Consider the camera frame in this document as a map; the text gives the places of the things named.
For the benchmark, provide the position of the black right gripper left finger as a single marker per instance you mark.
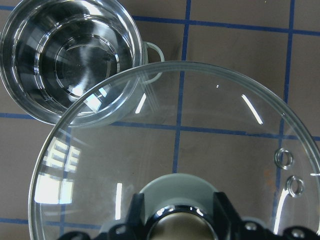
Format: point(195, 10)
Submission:
point(136, 227)

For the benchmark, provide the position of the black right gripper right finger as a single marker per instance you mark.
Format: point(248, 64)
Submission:
point(226, 221)

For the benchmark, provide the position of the clear glass pot lid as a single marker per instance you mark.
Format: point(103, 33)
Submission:
point(176, 132)

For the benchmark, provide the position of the brown paper table mat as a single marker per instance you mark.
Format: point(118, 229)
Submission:
point(103, 138)

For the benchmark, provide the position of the white pot with steel interior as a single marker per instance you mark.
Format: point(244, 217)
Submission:
point(53, 51)

